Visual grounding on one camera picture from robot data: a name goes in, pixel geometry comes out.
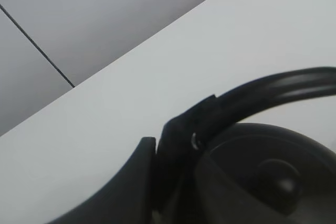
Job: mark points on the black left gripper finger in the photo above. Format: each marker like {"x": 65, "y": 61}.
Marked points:
{"x": 126, "y": 198}

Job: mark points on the black teapot with handle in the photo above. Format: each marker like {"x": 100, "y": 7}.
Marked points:
{"x": 213, "y": 167}

